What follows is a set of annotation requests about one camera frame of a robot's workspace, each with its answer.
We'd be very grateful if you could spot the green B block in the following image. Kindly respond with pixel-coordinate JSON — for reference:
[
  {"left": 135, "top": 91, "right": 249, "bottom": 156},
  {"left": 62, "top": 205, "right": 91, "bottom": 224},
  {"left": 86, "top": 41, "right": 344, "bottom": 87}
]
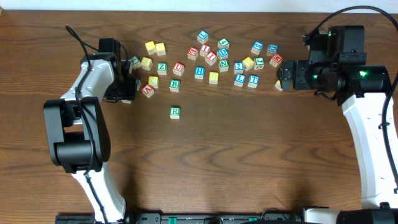
[{"left": 169, "top": 79, "right": 180, "bottom": 92}]

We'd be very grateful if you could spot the green R block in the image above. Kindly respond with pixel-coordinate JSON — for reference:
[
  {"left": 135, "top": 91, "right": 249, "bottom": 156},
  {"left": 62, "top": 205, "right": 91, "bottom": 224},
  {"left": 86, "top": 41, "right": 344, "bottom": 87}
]
[{"left": 169, "top": 107, "right": 181, "bottom": 119}]

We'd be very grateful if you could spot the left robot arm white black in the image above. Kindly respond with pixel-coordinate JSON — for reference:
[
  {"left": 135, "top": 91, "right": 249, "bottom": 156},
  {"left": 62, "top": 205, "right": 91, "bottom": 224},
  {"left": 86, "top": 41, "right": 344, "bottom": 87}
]
[{"left": 44, "top": 52, "right": 136, "bottom": 223}]

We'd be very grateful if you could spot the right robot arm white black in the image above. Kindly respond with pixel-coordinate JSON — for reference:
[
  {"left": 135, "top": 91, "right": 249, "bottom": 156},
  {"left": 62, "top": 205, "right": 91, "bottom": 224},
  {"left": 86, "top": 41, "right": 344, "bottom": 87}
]
[{"left": 277, "top": 26, "right": 397, "bottom": 223}]

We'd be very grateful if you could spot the blue P block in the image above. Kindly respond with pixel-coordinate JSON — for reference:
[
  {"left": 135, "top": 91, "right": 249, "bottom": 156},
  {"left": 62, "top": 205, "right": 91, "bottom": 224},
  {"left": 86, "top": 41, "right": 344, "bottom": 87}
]
[{"left": 136, "top": 78, "right": 142, "bottom": 91}]

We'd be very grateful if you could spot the yellow block far right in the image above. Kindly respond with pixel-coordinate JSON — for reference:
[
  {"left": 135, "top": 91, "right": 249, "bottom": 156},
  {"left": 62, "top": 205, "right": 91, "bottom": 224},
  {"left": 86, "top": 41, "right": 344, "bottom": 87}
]
[{"left": 274, "top": 80, "right": 283, "bottom": 91}]

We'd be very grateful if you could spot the red M block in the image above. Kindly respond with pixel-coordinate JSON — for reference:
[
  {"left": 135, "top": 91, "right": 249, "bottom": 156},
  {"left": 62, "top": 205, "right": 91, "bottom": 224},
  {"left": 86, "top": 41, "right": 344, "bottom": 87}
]
[{"left": 270, "top": 54, "right": 283, "bottom": 68}]

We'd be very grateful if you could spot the red A block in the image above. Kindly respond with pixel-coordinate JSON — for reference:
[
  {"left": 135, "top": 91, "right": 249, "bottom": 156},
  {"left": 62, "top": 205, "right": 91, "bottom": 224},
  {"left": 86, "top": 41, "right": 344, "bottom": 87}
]
[{"left": 141, "top": 84, "right": 155, "bottom": 98}]

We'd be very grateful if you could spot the green L block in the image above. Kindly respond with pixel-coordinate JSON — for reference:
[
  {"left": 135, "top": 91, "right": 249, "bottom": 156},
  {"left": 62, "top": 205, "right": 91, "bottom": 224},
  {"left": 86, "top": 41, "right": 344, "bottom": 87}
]
[{"left": 130, "top": 55, "right": 141, "bottom": 70}]

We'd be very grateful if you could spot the yellow C block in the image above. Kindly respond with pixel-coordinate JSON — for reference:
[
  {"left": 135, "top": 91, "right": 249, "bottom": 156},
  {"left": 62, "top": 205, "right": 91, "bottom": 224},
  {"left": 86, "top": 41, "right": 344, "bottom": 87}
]
[{"left": 148, "top": 76, "right": 159, "bottom": 89}]

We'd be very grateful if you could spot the yellow block beside L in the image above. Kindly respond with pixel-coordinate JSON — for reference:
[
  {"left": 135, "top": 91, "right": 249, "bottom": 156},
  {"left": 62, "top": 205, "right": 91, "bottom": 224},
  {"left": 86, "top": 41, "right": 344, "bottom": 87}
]
[{"left": 141, "top": 57, "right": 153, "bottom": 70}]

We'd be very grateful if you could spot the blue D block right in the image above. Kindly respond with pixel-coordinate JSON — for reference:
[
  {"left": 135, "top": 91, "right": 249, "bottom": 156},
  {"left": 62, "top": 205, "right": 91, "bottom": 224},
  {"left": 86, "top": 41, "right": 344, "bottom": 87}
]
[{"left": 266, "top": 44, "right": 279, "bottom": 57}]

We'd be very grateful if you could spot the blue d block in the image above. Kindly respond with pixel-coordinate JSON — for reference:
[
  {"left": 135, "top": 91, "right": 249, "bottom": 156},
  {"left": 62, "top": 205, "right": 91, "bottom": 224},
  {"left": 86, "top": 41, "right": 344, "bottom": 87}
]
[
  {"left": 217, "top": 47, "right": 229, "bottom": 60},
  {"left": 266, "top": 44, "right": 279, "bottom": 57}
]

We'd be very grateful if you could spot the green J block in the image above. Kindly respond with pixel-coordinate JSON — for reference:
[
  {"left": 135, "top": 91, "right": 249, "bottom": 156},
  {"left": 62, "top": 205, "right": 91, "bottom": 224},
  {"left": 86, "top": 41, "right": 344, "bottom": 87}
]
[{"left": 254, "top": 57, "right": 265, "bottom": 70}]

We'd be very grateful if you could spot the blue T block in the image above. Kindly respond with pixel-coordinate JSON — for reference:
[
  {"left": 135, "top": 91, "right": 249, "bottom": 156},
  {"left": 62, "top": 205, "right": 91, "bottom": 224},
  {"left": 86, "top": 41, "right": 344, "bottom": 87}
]
[{"left": 248, "top": 75, "right": 259, "bottom": 88}]

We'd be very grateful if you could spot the green Z block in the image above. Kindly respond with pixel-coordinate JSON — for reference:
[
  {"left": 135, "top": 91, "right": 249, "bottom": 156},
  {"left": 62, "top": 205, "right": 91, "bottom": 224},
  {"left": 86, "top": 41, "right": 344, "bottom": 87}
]
[{"left": 157, "top": 62, "right": 167, "bottom": 75}]

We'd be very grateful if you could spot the blue 5 block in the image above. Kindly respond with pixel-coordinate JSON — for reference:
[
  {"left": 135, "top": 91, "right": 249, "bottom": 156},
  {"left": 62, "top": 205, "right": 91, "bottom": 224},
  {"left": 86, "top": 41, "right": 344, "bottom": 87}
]
[{"left": 251, "top": 40, "right": 264, "bottom": 55}]

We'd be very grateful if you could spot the yellow block centre right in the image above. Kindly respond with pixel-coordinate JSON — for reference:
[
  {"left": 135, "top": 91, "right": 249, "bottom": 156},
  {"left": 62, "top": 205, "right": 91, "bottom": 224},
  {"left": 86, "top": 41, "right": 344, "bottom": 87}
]
[{"left": 242, "top": 57, "right": 254, "bottom": 71}]

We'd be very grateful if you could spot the yellow block top left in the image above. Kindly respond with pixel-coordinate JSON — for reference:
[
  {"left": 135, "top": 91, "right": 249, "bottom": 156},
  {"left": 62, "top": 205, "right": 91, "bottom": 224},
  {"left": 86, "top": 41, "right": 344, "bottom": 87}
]
[{"left": 145, "top": 41, "right": 157, "bottom": 55}]

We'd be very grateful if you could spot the yellow S block top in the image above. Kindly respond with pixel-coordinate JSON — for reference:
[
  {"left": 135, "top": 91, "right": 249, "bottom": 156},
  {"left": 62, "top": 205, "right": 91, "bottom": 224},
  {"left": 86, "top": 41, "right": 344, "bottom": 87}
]
[{"left": 155, "top": 42, "right": 166, "bottom": 56}]

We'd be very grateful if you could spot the blue L block lower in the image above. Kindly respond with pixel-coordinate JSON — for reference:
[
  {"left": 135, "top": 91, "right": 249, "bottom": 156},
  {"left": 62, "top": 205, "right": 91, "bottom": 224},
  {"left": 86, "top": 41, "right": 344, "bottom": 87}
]
[{"left": 234, "top": 73, "right": 246, "bottom": 87}]

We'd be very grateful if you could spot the blue l block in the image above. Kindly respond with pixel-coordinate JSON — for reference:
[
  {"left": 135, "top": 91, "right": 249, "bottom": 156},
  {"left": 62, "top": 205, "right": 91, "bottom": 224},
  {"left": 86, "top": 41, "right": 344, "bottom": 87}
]
[
  {"left": 234, "top": 73, "right": 246, "bottom": 87},
  {"left": 197, "top": 30, "right": 209, "bottom": 44}
]

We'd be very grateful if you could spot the blue 2 block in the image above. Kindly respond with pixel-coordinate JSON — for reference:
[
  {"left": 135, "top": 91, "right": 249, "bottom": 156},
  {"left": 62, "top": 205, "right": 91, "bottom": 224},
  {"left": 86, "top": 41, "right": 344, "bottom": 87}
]
[{"left": 233, "top": 62, "right": 244, "bottom": 75}]

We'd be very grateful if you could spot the red U block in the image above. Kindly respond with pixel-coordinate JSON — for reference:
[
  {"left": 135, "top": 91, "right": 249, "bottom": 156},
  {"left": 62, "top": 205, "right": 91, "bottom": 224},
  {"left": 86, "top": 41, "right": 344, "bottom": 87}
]
[{"left": 172, "top": 62, "right": 185, "bottom": 76}]

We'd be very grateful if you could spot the green N block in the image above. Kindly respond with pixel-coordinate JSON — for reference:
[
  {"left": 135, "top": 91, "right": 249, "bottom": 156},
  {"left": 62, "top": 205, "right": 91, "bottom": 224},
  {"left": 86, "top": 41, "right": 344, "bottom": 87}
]
[{"left": 218, "top": 59, "right": 229, "bottom": 72}]

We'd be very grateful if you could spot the blue D block centre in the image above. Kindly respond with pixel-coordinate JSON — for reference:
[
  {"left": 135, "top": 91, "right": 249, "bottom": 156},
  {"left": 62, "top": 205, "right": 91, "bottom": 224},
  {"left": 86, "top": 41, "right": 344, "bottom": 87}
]
[{"left": 217, "top": 47, "right": 229, "bottom": 60}]

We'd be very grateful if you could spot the green 4 block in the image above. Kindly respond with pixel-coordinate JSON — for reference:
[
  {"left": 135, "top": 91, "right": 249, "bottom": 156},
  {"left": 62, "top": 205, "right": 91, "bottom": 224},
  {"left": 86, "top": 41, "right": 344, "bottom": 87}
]
[{"left": 217, "top": 37, "right": 230, "bottom": 49}]

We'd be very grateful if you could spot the blue H block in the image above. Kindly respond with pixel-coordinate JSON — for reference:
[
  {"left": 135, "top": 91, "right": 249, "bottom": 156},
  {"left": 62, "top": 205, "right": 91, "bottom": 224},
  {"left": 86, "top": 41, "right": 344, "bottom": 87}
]
[{"left": 194, "top": 66, "right": 205, "bottom": 80}]

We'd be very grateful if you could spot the red E block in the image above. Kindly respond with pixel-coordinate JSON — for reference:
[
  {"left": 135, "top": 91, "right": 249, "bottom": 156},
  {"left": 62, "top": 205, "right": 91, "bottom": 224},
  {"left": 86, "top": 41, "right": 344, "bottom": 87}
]
[{"left": 187, "top": 47, "right": 199, "bottom": 60}]

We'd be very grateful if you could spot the red I block lower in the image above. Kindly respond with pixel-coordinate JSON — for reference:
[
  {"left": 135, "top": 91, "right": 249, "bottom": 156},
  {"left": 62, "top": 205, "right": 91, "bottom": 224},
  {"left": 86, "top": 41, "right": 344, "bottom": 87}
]
[{"left": 205, "top": 51, "right": 218, "bottom": 66}]

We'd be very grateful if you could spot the red i block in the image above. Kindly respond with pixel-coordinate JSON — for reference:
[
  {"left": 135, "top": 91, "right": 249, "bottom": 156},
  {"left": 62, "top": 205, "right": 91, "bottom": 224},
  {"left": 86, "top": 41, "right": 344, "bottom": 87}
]
[
  {"left": 200, "top": 44, "right": 211, "bottom": 57},
  {"left": 205, "top": 51, "right": 218, "bottom": 66}
]

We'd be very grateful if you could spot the red I block upper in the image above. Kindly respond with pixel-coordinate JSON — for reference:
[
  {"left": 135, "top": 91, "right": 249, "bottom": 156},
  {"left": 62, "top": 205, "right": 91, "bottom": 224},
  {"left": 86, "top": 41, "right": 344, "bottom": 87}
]
[{"left": 200, "top": 44, "right": 211, "bottom": 57}]

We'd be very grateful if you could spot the blue L block top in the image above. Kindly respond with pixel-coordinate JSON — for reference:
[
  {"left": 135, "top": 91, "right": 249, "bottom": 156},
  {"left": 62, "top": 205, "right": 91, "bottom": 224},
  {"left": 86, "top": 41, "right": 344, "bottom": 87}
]
[{"left": 197, "top": 30, "right": 209, "bottom": 44}]

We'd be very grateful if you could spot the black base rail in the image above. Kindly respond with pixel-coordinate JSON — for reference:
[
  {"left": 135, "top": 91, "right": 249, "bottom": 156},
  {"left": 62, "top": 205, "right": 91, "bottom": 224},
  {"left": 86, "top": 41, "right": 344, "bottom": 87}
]
[{"left": 55, "top": 207, "right": 330, "bottom": 224}]

